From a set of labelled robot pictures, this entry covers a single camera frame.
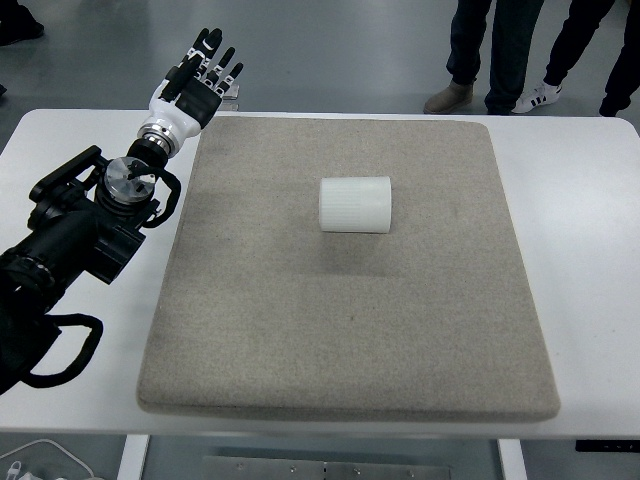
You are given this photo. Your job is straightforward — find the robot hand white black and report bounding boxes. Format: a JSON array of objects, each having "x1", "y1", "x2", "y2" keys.
[{"x1": 141, "y1": 27, "x2": 245, "y2": 146}]

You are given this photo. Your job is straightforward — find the white cup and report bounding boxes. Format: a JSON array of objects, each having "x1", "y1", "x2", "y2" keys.
[{"x1": 318, "y1": 175, "x2": 394, "y2": 235}]

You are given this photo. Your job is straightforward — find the small clear plastic block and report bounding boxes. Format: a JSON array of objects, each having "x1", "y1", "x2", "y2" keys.
[{"x1": 219, "y1": 84, "x2": 241, "y2": 113}]

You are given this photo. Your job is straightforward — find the person with dark shoes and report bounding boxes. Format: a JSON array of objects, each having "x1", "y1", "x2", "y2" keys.
[{"x1": 0, "y1": 0, "x2": 46, "y2": 99}]

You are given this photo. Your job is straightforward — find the grey-brown felt mat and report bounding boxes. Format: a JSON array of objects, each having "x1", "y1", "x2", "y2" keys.
[{"x1": 136, "y1": 115, "x2": 561, "y2": 424}]

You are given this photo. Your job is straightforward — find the person with brown boots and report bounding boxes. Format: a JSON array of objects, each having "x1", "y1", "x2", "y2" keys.
[{"x1": 423, "y1": 0, "x2": 544, "y2": 116}]

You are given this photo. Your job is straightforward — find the white table leg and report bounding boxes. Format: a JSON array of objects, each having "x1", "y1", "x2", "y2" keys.
[
  {"x1": 497, "y1": 438, "x2": 526, "y2": 480},
  {"x1": 117, "y1": 434, "x2": 151, "y2": 480}
]

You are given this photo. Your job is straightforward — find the person with white sneakers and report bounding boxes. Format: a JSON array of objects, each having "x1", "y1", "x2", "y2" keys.
[{"x1": 511, "y1": 0, "x2": 640, "y2": 118}]

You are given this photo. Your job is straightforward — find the black table control panel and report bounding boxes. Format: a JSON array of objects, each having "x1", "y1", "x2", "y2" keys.
[{"x1": 574, "y1": 438, "x2": 640, "y2": 453}]

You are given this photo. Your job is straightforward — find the white cable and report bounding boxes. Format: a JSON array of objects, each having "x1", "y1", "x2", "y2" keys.
[{"x1": 0, "y1": 438, "x2": 96, "y2": 480}]

